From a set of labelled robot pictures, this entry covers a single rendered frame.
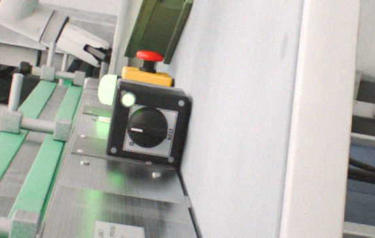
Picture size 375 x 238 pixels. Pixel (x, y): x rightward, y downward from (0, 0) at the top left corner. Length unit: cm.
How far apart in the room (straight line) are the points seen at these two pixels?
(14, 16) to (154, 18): 59
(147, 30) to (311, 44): 84
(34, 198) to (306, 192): 40
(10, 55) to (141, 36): 137
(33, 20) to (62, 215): 113
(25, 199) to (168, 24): 53
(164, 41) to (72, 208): 65
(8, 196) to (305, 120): 41
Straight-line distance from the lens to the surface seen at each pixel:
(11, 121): 112
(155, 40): 135
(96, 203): 77
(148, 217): 75
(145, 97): 97
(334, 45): 50
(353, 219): 101
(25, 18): 182
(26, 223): 66
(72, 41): 180
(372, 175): 108
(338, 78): 50
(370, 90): 271
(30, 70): 172
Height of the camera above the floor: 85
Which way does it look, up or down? 7 degrees down
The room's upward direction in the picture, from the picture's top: 80 degrees counter-clockwise
